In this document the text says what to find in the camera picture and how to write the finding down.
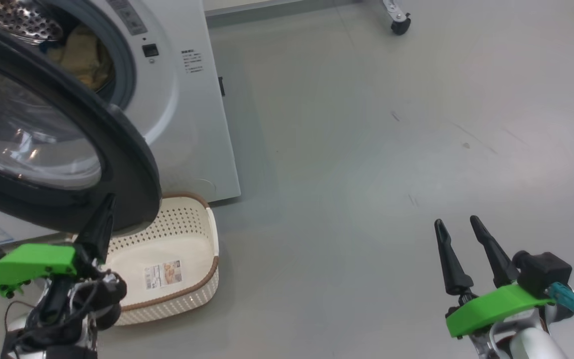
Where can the basket product label sticker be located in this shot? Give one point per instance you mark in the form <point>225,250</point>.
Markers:
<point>163,274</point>

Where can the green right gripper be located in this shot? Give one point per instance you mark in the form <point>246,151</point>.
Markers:
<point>491,309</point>

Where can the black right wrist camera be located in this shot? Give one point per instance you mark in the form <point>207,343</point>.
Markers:
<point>543,271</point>

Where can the white front-load washing machine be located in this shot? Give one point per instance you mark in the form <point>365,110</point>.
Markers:
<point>192,124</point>

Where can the cream perforated laundry basket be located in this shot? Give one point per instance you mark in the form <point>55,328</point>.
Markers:
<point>187,234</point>

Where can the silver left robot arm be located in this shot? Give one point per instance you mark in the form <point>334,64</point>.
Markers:
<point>68,319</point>

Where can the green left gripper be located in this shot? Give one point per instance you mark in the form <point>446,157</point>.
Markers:
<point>33,262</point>

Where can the black caster wheel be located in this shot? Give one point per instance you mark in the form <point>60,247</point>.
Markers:
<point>399,24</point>

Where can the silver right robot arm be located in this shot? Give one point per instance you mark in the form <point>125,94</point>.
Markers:
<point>526,344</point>

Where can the cream clothing with blue cuffs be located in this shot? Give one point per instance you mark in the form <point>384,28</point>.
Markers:
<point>85,60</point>

